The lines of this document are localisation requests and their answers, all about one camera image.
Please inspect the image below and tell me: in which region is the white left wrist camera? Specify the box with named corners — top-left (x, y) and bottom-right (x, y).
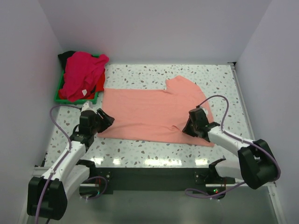
top-left (81, 101), bottom-right (93, 112)

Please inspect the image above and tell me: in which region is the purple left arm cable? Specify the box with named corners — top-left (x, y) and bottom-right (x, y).
top-left (34, 105), bottom-right (108, 220)

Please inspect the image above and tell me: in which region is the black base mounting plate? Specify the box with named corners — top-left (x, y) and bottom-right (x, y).
top-left (79, 168), bottom-right (235, 197)

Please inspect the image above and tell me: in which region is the green plastic bin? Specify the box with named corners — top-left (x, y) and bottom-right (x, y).
top-left (54, 54), bottom-right (101, 105)

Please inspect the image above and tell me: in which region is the aluminium frame rail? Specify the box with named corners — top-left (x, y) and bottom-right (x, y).
top-left (29, 166), bottom-right (278, 187)

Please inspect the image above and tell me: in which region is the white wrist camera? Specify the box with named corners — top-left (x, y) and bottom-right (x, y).
top-left (201, 107), bottom-right (209, 116)
top-left (81, 101), bottom-right (93, 112)

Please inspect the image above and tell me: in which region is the black t-shirt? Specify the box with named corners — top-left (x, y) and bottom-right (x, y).
top-left (57, 51), bottom-right (76, 70)

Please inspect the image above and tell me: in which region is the red t-shirt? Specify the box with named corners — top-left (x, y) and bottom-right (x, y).
top-left (58, 73), bottom-right (105, 100)

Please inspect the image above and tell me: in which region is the magenta t-shirt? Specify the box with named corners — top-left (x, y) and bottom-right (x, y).
top-left (60, 51), bottom-right (109, 102)

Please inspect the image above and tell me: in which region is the salmon pink t-shirt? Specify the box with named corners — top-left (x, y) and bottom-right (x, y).
top-left (98, 76), bottom-right (214, 147)

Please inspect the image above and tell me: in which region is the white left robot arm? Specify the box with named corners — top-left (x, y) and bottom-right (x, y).
top-left (27, 108), bottom-right (114, 223)

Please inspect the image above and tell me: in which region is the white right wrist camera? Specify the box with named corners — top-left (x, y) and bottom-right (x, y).
top-left (201, 107), bottom-right (209, 116)

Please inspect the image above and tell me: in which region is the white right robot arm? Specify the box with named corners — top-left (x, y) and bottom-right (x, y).
top-left (183, 106), bottom-right (281, 189)

